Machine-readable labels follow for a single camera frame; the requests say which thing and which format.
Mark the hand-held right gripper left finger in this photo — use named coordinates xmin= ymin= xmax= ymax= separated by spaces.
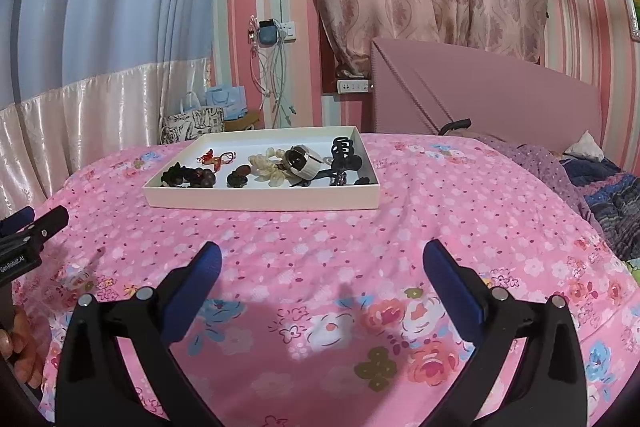
xmin=54 ymin=241 xmax=224 ymax=427

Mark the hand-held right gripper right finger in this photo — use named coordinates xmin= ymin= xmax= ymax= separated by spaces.
xmin=422 ymin=238 xmax=590 ymax=427

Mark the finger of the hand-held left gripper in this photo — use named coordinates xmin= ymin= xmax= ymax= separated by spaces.
xmin=0 ymin=207 xmax=36 ymax=237
xmin=27 ymin=205 xmax=70 ymax=254

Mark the brown wooden bead bracelet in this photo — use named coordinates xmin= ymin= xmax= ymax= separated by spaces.
xmin=161 ymin=161 xmax=217 ymax=189

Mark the white shallow box tray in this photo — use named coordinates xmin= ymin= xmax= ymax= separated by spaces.
xmin=143 ymin=125 xmax=382 ymax=212

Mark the brown pendant black tassel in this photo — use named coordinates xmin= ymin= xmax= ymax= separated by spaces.
xmin=226 ymin=164 xmax=251 ymax=188

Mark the orange gourd pendant red knot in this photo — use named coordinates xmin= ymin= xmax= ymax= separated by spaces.
xmin=197 ymin=148 xmax=236 ymax=171

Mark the black cord necklace purple pendant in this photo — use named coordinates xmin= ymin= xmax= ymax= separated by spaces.
xmin=290 ymin=167 xmax=374 ymax=189

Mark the wristwatch with white band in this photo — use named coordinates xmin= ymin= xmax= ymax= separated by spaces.
xmin=280 ymin=145 xmax=324 ymax=182

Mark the black hair claw clip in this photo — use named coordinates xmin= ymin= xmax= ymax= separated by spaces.
xmin=327 ymin=135 xmax=365 ymax=171

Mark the person's left hand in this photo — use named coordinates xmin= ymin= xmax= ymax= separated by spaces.
xmin=0 ymin=307 xmax=47 ymax=389

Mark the pink floral bedsheet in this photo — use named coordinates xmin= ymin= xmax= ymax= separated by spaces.
xmin=10 ymin=132 xmax=640 ymax=427

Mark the floral patterned paper bag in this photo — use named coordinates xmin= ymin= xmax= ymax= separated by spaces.
xmin=161 ymin=106 xmax=226 ymax=146

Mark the wooden nightstand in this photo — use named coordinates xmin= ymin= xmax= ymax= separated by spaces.
xmin=223 ymin=111 xmax=262 ymax=133

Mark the purple dotted quilt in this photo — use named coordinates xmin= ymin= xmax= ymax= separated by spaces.
xmin=470 ymin=132 xmax=640 ymax=264

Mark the light blue gift bag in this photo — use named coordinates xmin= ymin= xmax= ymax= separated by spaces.
xmin=204 ymin=85 xmax=249 ymax=120

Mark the white pillow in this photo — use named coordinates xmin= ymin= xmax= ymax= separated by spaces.
xmin=563 ymin=130 xmax=606 ymax=160

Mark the blue and cream satin curtain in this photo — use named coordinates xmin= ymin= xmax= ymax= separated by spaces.
xmin=0 ymin=0 xmax=236 ymax=219

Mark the pink padded headboard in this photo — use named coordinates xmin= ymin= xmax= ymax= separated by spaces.
xmin=370 ymin=38 xmax=604 ymax=158

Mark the white power strip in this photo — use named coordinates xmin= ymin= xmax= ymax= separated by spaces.
xmin=337 ymin=78 xmax=372 ymax=94

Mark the black handle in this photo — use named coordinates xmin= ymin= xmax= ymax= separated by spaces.
xmin=438 ymin=118 xmax=473 ymax=136

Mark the bundle of white charging cables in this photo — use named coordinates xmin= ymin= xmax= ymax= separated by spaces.
xmin=247 ymin=16 xmax=299 ymax=128

